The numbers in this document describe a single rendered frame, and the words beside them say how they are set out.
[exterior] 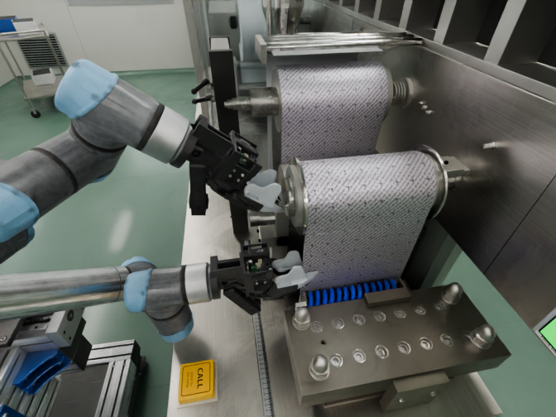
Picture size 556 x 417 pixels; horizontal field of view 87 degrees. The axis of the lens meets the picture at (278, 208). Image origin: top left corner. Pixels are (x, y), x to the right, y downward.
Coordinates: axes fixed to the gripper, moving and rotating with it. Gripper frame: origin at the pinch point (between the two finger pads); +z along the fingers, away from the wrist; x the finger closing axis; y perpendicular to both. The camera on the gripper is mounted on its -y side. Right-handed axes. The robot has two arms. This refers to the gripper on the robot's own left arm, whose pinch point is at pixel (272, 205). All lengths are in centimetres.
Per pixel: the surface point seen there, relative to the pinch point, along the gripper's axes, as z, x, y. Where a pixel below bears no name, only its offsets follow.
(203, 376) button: 5.9, -16.1, -34.9
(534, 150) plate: 19.1, -11.4, 34.7
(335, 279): 20.5, -6.6, -5.2
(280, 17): -3, 66, 25
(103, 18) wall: -114, 551, -146
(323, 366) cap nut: 13.6, -23.7, -9.5
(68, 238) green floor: -23, 135, -180
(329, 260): 14.5, -6.6, -1.3
